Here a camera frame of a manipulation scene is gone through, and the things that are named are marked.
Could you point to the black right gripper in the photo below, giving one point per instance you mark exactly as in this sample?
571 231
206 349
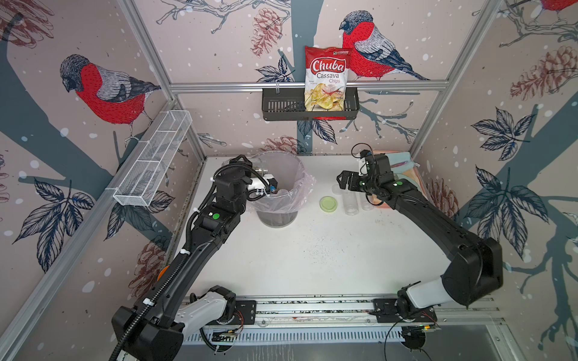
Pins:
351 177

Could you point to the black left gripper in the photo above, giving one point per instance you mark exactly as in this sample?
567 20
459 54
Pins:
246 162

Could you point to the short clear mung bean jar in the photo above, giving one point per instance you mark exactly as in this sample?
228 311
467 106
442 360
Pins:
350 203

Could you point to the light green jar lid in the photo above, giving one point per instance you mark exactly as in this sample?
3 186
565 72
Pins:
328 204

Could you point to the green lid mung bean jar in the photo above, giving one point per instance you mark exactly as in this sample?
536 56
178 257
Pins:
263 172

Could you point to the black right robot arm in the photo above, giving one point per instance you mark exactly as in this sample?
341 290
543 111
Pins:
475 268

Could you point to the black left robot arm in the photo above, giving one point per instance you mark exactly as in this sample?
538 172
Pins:
156 327

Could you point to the pink serving tray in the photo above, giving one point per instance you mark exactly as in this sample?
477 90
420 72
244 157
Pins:
419 183

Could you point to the clear plastic bin liner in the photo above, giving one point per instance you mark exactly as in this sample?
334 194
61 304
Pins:
291 194

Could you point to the white mesh trash bin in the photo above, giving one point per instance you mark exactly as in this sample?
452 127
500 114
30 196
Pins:
284 198

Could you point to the Chuba cassava chips bag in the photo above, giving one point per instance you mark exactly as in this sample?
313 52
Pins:
327 71

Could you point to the orange round object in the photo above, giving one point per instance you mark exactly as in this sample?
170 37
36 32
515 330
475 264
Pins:
162 272

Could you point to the dark grey wall shelf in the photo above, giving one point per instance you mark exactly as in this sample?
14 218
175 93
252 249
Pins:
288 104

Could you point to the white wire mesh shelf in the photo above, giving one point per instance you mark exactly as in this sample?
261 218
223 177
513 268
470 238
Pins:
146 174

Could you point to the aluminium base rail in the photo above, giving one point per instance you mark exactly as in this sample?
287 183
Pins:
354 310

